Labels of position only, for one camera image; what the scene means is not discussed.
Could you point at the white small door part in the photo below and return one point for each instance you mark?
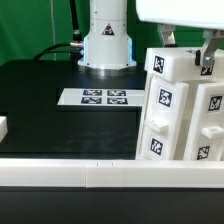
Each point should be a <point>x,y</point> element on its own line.
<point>205,141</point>
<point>161,119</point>

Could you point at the white cabinet body box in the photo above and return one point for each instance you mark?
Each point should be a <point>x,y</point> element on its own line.
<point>182,120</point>

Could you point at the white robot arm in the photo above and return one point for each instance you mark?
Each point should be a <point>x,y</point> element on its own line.
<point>108,47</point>

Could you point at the white left fence rail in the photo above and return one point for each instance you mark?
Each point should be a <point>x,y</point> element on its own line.
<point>3,127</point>

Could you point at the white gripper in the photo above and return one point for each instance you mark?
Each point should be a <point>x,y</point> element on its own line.
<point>207,14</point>

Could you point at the white tagged block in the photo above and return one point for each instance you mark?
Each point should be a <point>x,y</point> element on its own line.
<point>178,64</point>

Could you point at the white fence rail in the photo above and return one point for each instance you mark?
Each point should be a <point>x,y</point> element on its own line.
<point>3,127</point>
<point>111,173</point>

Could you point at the white front fence rail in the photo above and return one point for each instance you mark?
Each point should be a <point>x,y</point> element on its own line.
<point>111,173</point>

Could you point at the white flat tagged top panel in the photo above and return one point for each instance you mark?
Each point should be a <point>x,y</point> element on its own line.
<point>101,97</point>

